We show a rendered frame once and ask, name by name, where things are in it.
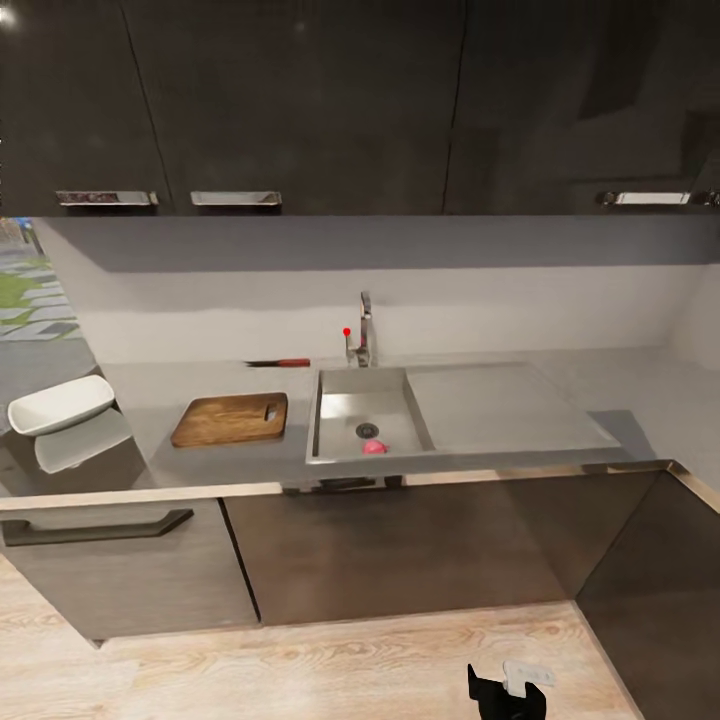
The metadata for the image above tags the cutting board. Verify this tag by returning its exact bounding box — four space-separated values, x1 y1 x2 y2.
171 393 287 447

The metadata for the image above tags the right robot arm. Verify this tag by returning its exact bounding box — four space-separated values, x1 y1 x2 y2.
467 659 557 720

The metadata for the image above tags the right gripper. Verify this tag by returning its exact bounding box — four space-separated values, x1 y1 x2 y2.
467 663 546 720

